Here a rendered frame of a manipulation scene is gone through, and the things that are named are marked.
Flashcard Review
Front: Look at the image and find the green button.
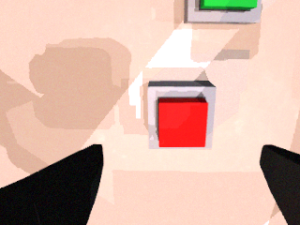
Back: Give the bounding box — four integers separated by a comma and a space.
184, 0, 262, 25

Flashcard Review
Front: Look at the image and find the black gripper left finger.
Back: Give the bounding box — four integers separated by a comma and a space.
0, 143, 104, 225

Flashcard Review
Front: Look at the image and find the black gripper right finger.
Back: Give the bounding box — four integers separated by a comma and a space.
259, 143, 300, 225

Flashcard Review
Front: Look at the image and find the red button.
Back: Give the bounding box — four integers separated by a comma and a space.
147, 80, 217, 149

